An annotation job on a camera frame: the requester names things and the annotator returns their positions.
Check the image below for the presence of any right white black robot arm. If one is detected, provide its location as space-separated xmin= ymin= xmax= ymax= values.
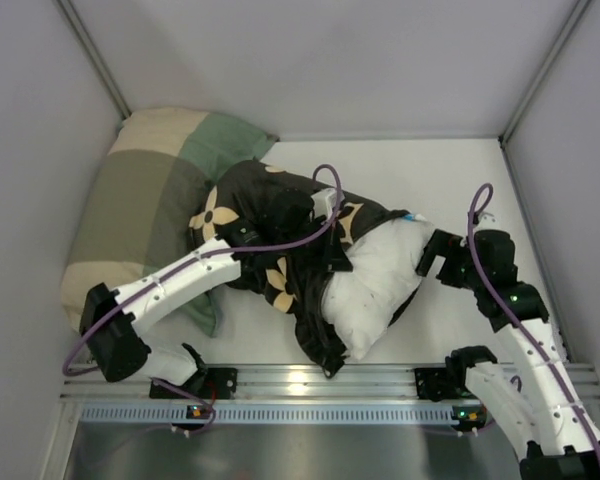
xmin=417 ymin=230 xmax=600 ymax=479

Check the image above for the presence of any black floral plush pillowcase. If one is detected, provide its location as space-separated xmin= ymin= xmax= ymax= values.
xmin=189 ymin=161 xmax=406 ymax=378

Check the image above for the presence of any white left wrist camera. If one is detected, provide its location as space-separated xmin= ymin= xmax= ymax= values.
xmin=311 ymin=188 xmax=339 ymax=220

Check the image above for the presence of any perforated grey cable duct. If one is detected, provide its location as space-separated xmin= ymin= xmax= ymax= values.
xmin=79 ymin=398 xmax=506 ymax=425

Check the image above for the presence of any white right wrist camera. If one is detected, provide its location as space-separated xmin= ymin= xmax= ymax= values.
xmin=476 ymin=212 xmax=499 ymax=230

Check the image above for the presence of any green beige patchwork pillow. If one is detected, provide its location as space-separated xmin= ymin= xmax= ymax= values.
xmin=61 ymin=107 xmax=278 ymax=330

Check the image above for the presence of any aluminium corner post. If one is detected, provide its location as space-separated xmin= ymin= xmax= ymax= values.
xmin=53 ymin=0 xmax=132 ymax=119
xmin=498 ymin=0 xmax=595 ymax=149

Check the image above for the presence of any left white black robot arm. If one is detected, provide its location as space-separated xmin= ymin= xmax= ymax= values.
xmin=81 ymin=189 xmax=334 ymax=390

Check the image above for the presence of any right aluminium corner post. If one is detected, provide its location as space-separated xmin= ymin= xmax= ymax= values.
xmin=498 ymin=0 xmax=595 ymax=149

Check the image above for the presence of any left aluminium corner post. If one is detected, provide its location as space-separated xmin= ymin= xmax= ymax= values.
xmin=53 ymin=0 xmax=132 ymax=119

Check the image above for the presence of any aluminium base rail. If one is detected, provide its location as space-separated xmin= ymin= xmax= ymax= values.
xmin=62 ymin=363 xmax=600 ymax=401

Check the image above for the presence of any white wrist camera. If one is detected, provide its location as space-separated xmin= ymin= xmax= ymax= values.
xmin=311 ymin=188 xmax=339 ymax=220
xmin=476 ymin=212 xmax=499 ymax=230

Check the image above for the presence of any white pillow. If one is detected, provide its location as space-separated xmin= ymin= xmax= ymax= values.
xmin=321 ymin=218 xmax=435 ymax=362

